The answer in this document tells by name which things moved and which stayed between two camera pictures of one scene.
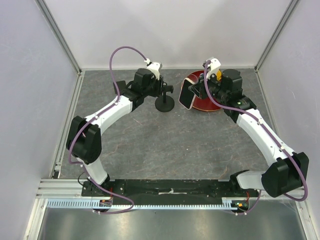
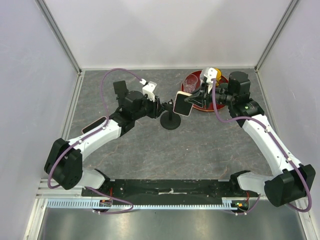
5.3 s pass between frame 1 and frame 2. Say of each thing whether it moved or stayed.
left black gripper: moved
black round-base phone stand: moved
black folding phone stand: stayed
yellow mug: stayed
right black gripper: moved
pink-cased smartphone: moved
